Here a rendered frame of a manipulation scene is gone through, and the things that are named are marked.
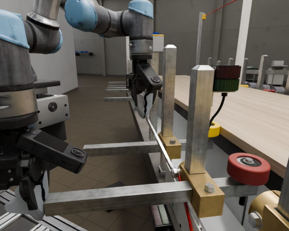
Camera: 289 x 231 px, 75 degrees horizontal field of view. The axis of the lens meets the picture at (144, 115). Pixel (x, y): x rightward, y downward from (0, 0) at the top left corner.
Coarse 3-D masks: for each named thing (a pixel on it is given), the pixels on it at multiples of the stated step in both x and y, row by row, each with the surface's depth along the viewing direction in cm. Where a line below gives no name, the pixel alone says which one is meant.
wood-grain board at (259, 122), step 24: (216, 96) 119; (240, 96) 119; (264, 96) 119; (288, 96) 119; (216, 120) 71; (240, 120) 71; (264, 120) 71; (288, 120) 71; (240, 144) 54; (264, 144) 50; (288, 144) 50
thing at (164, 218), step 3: (162, 204) 56; (159, 207) 55; (162, 207) 55; (159, 210) 54; (162, 210) 54; (165, 210) 54; (162, 213) 53; (165, 213) 53; (162, 216) 52; (165, 216) 52; (162, 219) 51; (165, 219) 51; (162, 222) 50; (165, 222) 50; (168, 222) 50
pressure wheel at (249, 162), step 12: (240, 156) 43; (252, 156) 42; (228, 168) 41; (240, 168) 38; (252, 168) 38; (264, 168) 38; (240, 180) 38; (252, 180) 37; (264, 180) 38; (240, 204) 43
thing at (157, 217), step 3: (153, 207) 55; (156, 207) 55; (153, 210) 54; (156, 210) 54; (153, 213) 53; (156, 213) 53; (156, 216) 52; (159, 216) 52; (156, 219) 51; (159, 219) 51; (156, 222) 50; (159, 222) 50
